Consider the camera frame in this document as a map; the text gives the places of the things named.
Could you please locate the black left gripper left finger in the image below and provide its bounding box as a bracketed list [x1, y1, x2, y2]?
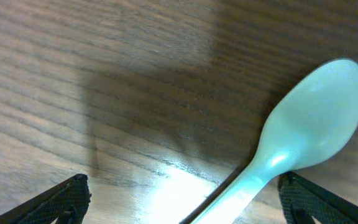
[0, 174, 91, 224]

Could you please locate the mint green plastic spoon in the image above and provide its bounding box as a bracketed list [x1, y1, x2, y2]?
[193, 58, 358, 224]

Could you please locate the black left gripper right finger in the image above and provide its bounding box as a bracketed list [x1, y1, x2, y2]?
[278, 172, 358, 224]

